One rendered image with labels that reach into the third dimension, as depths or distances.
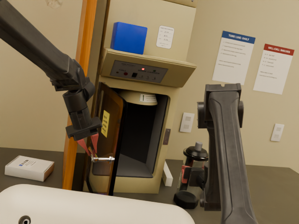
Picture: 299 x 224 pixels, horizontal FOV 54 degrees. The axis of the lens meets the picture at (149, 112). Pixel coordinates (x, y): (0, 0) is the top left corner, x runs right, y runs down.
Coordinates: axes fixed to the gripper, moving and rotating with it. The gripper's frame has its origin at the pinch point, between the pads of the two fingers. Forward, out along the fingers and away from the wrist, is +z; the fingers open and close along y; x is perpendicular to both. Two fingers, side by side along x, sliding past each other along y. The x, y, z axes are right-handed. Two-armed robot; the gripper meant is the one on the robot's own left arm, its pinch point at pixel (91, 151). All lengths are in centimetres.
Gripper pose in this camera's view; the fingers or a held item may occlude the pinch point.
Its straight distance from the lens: 92.3
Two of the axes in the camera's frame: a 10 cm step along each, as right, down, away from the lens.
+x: 3.5, 2.9, -8.9
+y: -9.1, 3.2, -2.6
